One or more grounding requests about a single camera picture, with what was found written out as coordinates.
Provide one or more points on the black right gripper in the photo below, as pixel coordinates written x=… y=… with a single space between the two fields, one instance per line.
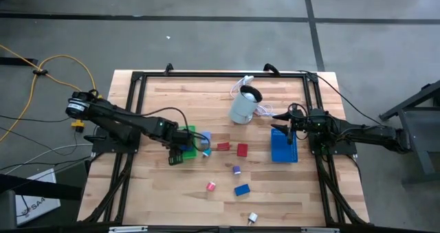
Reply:
x=307 y=123

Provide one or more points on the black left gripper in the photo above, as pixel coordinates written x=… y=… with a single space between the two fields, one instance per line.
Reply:
x=178 y=136

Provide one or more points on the blue rectangular box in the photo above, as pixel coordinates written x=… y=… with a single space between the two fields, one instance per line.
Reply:
x=187 y=147
x=242 y=190

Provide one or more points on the teal and white charger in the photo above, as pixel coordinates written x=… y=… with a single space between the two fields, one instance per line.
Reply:
x=206 y=152

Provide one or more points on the light blue sticky note pad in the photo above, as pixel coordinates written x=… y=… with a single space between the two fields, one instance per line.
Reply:
x=206 y=136

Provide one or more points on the pink and white charger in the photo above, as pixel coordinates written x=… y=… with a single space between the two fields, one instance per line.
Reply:
x=210 y=186

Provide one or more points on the red plug charger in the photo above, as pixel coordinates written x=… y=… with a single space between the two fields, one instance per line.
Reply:
x=223 y=146

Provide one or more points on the red rectangular box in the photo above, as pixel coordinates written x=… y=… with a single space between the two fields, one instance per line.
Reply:
x=242 y=150

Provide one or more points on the purple and white charger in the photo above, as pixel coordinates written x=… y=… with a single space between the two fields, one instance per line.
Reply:
x=236 y=169

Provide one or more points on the white and black charger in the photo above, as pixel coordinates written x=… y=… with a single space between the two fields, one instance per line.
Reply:
x=253 y=217

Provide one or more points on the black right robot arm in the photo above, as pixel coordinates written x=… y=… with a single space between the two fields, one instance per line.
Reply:
x=371 y=135

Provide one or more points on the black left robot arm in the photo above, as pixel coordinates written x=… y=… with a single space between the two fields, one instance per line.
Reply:
x=117 y=118

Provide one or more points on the green plastic basket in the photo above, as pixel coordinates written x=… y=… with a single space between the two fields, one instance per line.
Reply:
x=189 y=154

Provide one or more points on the blue plastic basket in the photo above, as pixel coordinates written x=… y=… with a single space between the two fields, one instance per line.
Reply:
x=283 y=152

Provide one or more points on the white cylindrical desk lamp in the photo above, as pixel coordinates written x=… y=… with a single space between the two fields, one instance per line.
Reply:
x=242 y=109

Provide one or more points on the grey metal stand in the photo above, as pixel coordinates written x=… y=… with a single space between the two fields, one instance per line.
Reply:
x=412 y=123

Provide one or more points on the wide black bar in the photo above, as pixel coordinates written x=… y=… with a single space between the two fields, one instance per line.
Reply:
x=34 y=188

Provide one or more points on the white printed cardboard box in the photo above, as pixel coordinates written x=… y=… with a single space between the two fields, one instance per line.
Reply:
x=38 y=205

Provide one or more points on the grey box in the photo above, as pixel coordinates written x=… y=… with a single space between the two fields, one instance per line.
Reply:
x=7 y=209

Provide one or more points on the black flat bar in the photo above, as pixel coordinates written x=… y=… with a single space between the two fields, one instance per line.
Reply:
x=17 y=60

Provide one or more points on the black aluminium rig frame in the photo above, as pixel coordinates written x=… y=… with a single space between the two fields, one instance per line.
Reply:
x=223 y=74

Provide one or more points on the silver metal bracket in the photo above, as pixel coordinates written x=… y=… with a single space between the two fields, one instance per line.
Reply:
x=319 y=230
x=128 y=229

